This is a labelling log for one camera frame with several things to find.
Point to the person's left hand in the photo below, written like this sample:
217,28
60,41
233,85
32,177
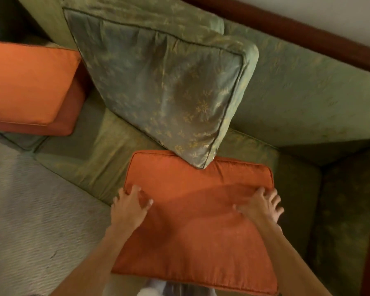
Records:
128,214

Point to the person's right hand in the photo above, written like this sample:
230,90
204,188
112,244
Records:
259,209

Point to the person's right middle finger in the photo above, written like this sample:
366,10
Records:
272,195

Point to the person's right thumb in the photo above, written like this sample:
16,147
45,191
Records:
241,208

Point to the person's left thumb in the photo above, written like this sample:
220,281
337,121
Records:
146,204

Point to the person's right little finger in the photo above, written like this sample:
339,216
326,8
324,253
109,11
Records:
279,214

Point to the orange seat cushion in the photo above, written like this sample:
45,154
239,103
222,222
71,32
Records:
200,218

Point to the person's right forearm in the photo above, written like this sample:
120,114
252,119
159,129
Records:
291,262

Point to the person's left forearm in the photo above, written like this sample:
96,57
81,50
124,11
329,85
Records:
89,265

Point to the person's grey white clothing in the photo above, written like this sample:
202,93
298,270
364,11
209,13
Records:
172,288

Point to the green patterned sofa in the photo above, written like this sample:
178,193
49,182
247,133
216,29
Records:
299,98

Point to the green patterned back cushion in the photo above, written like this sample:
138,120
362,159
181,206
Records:
163,86

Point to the orange thick cushion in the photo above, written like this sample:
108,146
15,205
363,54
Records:
30,86

